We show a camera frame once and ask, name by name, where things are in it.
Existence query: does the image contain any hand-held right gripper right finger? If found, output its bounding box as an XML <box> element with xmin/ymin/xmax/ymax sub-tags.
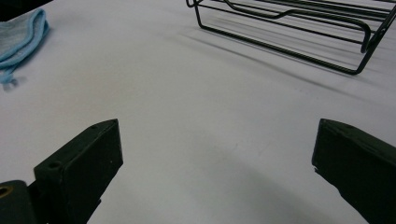
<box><xmin>311</xmin><ymin>118</ymin><xmax>396</xmax><ymax>224</ymax></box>

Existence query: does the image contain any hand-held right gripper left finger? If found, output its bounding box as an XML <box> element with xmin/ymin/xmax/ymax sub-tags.
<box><xmin>33</xmin><ymin>119</ymin><xmax>124</xmax><ymax>224</ymax></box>

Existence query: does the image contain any black wire rack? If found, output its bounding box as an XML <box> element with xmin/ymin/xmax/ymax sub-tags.
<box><xmin>185</xmin><ymin>0</ymin><xmax>396</xmax><ymax>76</ymax></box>

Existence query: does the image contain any light blue towel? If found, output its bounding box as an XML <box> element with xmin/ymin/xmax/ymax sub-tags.
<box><xmin>0</xmin><ymin>7</ymin><xmax>50</xmax><ymax>87</ymax></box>

